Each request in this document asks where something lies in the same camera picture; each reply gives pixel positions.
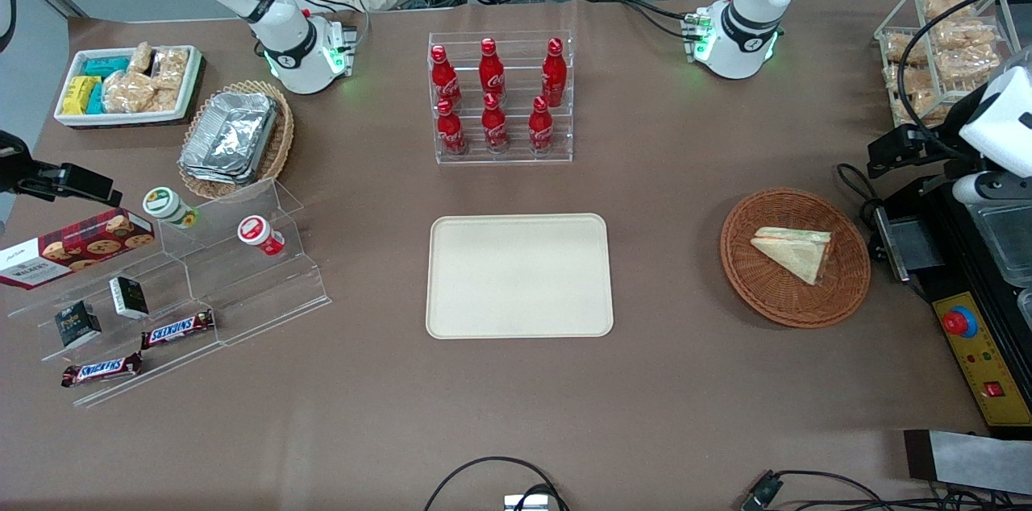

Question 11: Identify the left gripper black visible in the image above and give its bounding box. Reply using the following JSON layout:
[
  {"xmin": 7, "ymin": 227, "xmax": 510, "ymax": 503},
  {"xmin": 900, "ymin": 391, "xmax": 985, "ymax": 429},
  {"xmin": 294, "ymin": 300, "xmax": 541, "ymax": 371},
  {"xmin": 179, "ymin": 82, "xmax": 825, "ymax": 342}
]
[{"xmin": 868, "ymin": 84, "xmax": 994, "ymax": 180}]

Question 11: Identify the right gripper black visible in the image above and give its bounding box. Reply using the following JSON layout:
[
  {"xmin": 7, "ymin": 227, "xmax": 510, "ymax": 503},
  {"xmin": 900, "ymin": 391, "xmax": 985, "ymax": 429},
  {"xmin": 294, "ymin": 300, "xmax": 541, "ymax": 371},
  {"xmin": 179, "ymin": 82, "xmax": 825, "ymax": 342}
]
[{"xmin": 0, "ymin": 131, "xmax": 123, "ymax": 207}]

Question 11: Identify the triangle sandwich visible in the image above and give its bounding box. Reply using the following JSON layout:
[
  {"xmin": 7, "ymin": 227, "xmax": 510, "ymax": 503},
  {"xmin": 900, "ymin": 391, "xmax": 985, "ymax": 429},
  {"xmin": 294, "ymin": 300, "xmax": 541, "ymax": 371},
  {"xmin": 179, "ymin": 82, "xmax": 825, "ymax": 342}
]
[{"xmin": 750, "ymin": 226, "xmax": 834, "ymax": 287}]

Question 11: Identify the aluminium foil tray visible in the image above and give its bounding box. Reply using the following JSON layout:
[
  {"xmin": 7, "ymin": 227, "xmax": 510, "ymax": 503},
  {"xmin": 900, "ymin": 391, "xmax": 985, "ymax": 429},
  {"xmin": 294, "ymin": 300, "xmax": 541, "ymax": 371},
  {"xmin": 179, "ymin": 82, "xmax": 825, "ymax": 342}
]
[
  {"xmin": 179, "ymin": 136, "xmax": 260, "ymax": 186},
  {"xmin": 185, "ymin": 92, "xmax": 279, "ymax": 175}
]

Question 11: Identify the brown round wicker basket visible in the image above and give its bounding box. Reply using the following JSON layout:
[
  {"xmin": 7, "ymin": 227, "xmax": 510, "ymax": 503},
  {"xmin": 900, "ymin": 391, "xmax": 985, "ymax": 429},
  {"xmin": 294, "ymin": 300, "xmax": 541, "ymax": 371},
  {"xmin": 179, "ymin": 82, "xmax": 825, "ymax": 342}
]
[{"xmin": 719, "ymin": 187, "xmax": 872, "ymax": 330}]

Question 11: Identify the light oval wicker basket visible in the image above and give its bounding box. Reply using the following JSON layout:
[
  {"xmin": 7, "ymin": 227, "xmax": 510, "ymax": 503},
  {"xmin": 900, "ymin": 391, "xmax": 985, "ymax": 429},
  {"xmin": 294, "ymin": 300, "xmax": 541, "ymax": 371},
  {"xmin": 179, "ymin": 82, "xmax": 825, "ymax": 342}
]
[{"xmin": 177, "ymin": 80, "xmax": 295, "ymax": 201}]

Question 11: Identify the cream plastic tray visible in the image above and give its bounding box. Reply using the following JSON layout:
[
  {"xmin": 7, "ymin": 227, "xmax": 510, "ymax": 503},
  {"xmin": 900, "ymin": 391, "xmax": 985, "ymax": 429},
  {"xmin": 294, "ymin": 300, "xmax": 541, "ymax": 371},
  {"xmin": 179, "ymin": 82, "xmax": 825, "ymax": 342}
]
[{"xmin": 425, "ymin": 213, "xmax": 615, "ymax": 340}]

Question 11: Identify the red tartan cookie box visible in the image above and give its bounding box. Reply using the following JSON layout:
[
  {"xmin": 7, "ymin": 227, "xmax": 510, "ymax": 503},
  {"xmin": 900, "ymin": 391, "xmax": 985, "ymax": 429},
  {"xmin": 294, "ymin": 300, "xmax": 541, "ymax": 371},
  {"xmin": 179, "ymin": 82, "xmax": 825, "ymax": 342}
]
[{"xmin": 0, "ymin": 208, "xmax": 156, "ymax": 290}]

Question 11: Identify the white plastic bin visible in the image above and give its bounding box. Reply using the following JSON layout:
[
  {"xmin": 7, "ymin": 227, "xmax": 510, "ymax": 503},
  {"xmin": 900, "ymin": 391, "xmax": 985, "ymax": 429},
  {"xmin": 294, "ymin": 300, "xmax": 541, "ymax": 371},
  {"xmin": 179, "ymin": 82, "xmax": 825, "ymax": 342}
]
[{"xmin": 53, "ymin": 45, "xmax": 202, "ymax": 129}]

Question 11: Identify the green lid white cup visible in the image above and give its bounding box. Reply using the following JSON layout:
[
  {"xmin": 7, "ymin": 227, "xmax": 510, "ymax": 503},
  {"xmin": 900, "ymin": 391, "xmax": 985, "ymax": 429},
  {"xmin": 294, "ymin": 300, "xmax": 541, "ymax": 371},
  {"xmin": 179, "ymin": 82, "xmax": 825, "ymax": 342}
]
[{"xmin": 143, "ymin": 186, "xmax": 200, "ymax": 231}]

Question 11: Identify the yellow snack packet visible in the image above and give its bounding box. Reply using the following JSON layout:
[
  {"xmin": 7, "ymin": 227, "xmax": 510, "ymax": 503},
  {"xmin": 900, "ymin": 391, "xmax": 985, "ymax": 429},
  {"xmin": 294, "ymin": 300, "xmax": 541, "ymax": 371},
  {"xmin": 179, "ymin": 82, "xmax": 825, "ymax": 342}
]
[{"xmin": 62, "ymin": 76, "xmax": 102, "ymax": 116}]

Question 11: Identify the black box with white label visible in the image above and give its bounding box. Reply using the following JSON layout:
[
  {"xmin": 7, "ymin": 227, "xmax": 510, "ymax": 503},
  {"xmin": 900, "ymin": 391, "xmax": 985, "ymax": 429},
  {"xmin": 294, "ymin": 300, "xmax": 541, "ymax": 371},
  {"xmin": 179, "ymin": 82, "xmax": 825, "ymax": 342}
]
[{"xmin": 109, "ymin": 276, "xmax": 151, "ymax": 321}]

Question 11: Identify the clear plastic container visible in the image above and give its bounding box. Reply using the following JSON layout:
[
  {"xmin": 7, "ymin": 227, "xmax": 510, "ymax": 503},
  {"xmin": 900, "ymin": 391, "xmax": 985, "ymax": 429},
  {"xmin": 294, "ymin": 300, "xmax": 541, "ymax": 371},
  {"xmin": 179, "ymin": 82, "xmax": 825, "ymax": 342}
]
[{"xmin": 967, "ymin": 201, "xmax": 1032, "ymax": 286}]

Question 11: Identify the black box with gold print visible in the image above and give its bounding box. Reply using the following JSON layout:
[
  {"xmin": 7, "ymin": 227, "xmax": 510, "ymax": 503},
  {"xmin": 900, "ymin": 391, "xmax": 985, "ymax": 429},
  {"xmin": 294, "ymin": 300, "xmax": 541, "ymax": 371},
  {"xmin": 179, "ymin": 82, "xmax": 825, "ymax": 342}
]
[{"xmin": 54, "ymin": 300, "xmax": 103, "ymax": 349}]

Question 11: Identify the brown Snickers bar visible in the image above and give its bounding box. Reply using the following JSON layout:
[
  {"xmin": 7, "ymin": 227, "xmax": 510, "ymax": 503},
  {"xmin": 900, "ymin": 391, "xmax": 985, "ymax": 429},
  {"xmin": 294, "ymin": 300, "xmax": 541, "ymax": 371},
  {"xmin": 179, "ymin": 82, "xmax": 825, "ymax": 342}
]
[
  {"xmin": 140, "ymin": 310, "xmax": 216, "ymax": 351},
  {"xmin": 60, "ymin": 352, "xmax": 144, "ymax": 388}
]

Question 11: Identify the red lid cup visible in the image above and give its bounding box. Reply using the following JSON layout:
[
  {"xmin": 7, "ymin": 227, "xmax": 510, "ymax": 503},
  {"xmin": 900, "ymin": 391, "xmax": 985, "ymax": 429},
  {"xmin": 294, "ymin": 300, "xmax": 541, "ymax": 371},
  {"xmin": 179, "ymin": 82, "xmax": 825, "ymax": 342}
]
[{"xmin": 237, "ymin": 215, "xmax": 285, "ymax": 257}]

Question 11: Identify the clear acrylic stepped shelf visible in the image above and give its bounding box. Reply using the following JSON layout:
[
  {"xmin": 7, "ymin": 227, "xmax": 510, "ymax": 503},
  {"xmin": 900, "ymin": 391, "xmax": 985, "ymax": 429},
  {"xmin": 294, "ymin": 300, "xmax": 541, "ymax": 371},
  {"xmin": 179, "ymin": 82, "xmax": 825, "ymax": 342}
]
[{"xmin": 6, "ymin": 177, "xmax": 333, "ymax": 409}]

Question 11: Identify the black machine with yellow panel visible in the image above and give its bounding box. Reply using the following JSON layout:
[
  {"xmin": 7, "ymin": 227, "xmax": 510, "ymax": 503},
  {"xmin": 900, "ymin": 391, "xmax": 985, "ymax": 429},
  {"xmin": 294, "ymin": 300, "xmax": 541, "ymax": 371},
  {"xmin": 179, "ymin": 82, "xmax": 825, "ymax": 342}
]
[{"xmin": 869, "ymin": 164, "xmax": 1032, "ymax": 439}]

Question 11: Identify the grey flat panel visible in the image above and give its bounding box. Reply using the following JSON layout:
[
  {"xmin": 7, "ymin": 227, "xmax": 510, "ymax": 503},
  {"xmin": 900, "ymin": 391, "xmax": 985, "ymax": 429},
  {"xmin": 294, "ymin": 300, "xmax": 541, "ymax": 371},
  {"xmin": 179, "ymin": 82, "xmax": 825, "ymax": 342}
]
[{"xmin": 903, "ymin": 429, "xmax": 1032, "ymax": 496}]

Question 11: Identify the red cola bottle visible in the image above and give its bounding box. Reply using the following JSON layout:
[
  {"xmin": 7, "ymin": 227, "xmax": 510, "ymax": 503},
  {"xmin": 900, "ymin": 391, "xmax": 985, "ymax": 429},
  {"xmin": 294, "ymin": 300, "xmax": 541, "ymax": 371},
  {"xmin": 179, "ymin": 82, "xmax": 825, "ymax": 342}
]
[
  {"xmin": 430, "ymin": 44, "xmax": 463, "ymax": 109},
  {"xmin": 542, "ymin": 38, "xmax": 568, "ymax": 107},
  {"xmin": 529, "ymin": 96, "xmax": 555, "ymax": 155},
  {"xmin": 480, "ymin": 38, "xmax": 506, "ymax": 102},
  {"xmin": 435, "ymin": 98, "xmax": 468, "ymax": 156},
  {"xmin": 481, "ymin": 93, "xmax": 509, "ymax": 154}
]

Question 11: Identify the clear acrylic bottle rack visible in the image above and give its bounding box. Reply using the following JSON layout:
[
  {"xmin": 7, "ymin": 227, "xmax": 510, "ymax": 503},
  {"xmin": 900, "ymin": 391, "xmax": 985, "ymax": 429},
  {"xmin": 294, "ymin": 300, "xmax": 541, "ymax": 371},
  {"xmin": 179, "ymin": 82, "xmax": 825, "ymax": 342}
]
[{"xmin": 427, "ymin": 30, "xmax": 575, "ymax": 166}]

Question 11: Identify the black machine power cable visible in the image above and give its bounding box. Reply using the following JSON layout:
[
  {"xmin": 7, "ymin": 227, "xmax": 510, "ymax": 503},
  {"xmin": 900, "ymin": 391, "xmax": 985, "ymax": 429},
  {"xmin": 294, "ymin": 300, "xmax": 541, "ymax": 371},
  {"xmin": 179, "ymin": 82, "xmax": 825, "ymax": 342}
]
[{"xmin": 836, "ymin": 163, "xmax": 888, "ymax": 264}]

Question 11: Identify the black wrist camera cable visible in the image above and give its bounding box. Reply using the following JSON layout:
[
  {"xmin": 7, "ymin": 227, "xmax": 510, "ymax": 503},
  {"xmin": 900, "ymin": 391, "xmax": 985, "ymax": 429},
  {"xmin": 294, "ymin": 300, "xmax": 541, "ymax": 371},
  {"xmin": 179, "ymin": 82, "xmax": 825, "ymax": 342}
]
[{"xmin": 897, "ymin": 0, "xmax": 1032, "ymax": 133}]

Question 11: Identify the white wire rack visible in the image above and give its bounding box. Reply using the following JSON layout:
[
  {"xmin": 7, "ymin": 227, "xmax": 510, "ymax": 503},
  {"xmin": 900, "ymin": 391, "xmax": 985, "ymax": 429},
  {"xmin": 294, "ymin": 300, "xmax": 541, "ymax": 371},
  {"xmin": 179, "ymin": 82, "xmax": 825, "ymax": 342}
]
[{"xmin": 875, "ymin": 0, "xmax": 1021, "ymax": 129}]

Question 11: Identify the black plug with cable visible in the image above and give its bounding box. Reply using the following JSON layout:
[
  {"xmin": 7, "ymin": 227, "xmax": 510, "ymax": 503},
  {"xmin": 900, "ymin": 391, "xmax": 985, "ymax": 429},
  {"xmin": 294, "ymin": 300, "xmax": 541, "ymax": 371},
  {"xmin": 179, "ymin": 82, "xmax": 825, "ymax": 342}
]
[{"xmin": 740, "ymin": 469, "xmax": 992, "ymax": 511}]

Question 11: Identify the black looped cable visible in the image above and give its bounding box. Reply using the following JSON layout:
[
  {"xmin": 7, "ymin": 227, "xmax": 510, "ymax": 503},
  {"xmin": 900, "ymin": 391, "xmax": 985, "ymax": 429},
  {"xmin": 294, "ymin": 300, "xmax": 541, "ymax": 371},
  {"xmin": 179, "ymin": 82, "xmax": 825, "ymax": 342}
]
[{"xmin": 423, "ymin": 456, "xmax": 569, "ymax": 511}]

